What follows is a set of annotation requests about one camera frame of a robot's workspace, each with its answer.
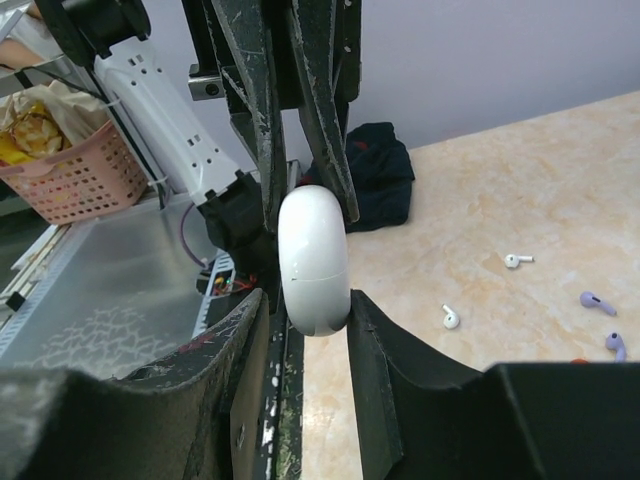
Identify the purple earbud right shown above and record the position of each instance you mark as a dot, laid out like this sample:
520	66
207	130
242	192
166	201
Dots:
615	344

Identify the purple earbud left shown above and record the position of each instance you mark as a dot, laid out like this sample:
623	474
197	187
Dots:
590	300

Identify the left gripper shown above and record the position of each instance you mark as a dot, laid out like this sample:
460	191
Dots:
246	56

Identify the white earbud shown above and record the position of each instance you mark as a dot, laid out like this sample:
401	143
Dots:
513	261
451	320

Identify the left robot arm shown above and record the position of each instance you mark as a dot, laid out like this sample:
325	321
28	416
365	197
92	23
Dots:
112	40

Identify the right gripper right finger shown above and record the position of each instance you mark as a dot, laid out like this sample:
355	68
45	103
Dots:
423	415

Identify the dark blue cloth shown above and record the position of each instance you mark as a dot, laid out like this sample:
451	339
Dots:
382	176

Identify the pink plastic basket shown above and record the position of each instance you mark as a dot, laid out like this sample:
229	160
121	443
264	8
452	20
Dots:
97	177

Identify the purple earbud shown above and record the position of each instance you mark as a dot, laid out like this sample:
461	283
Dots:
615	344
590	300

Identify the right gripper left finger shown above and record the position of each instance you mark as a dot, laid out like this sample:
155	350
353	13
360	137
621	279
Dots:
193	414

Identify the white earbud charging case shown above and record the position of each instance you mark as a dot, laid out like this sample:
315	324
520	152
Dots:
313	261

